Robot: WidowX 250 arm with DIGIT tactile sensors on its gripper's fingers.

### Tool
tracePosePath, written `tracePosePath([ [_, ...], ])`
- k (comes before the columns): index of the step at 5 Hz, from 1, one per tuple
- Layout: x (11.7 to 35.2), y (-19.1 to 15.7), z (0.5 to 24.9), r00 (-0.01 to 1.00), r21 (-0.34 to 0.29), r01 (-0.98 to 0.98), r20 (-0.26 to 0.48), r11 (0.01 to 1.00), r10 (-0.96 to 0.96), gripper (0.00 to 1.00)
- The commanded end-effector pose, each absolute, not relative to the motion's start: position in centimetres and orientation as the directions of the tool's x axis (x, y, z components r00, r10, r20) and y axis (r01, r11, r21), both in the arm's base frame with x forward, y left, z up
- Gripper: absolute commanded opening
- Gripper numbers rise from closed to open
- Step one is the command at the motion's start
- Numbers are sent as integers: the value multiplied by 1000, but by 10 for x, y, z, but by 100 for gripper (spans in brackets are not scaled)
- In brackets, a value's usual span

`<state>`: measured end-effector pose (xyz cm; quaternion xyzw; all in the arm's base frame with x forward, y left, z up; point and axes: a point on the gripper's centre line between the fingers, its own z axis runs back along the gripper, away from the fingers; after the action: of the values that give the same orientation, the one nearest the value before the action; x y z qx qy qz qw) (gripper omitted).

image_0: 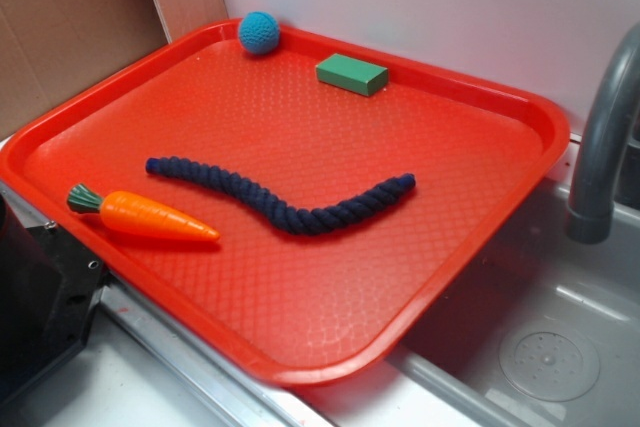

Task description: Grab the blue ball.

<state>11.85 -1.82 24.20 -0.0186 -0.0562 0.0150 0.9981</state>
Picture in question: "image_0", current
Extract blue crocheted ball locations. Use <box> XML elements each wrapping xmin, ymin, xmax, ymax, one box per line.
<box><xmin>238</xmin><ymin>11</ymin><xmax>280</xmax><ymax>55</ymax></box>

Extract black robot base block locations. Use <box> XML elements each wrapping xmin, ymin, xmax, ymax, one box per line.
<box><xmin>1</xmin><ymin>200</ymin><xmax>105</xmax><ymax>405</ymax></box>

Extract green wooden block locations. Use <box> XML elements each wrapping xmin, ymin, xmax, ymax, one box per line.
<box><xmin>315</xmin><ymin>54</ymin><xmax>389</xmax><ymax>97</ymax></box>

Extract red plastic tray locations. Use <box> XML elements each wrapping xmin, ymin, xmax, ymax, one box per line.
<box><xmin>1</xmin><ymin>21</ymin><xmax>569</xmax><ymax>386</ymax></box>

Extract orange plastic toy carrot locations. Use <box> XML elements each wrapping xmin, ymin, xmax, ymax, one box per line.
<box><xmin>66</xmin><ymin>183</ymin><xmax>220</xmax><ymax>242</ymax></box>

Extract grey toy sink basin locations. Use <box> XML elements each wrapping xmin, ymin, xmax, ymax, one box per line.
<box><xmin>303</xmin><ymin>182</ymin><xmax>639</xmax><ymax>426</ymax></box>

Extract grey toy faucet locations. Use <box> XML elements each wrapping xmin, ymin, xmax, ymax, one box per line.
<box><xmin>565</xmin><ymin>25</ymin><xmax>639</xmax><ymax>244</ymax></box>

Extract brown cardboard panel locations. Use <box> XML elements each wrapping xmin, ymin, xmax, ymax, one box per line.
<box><xmin>1</xmin><ymin>0</ymin><xmax>227</xmax><ymax>138</ymax></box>

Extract dark blue rope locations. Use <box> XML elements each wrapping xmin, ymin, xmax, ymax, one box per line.
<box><xmin>144</xmin><ymin>156</ymin><xmax>417</xmax><ymax>237</ymax></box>

